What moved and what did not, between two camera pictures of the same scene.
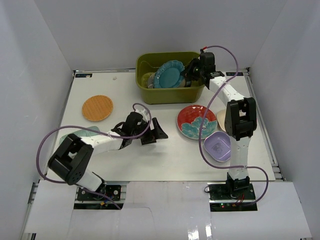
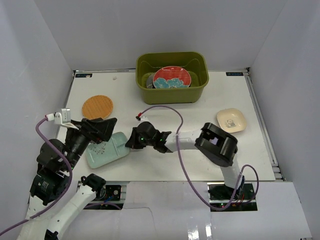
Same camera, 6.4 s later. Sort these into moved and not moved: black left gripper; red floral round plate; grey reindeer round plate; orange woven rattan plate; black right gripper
Moved: black right gripper; black left gripper; red floral round plate
Not moved: orange woven rattan plate; grey reindeer round plate
